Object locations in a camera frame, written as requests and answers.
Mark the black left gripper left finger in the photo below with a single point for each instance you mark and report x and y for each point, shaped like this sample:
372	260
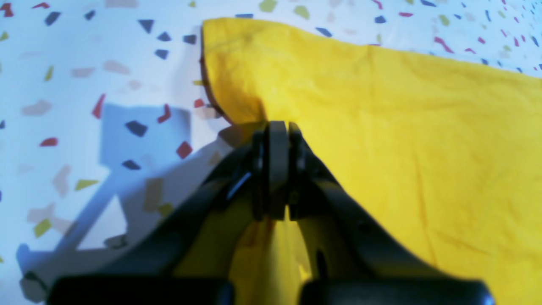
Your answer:
186	260

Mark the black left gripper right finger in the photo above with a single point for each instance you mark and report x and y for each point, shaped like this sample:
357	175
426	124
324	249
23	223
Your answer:
353	259

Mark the orange yellow T-shirt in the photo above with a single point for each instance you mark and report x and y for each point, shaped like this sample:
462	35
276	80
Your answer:
445	154

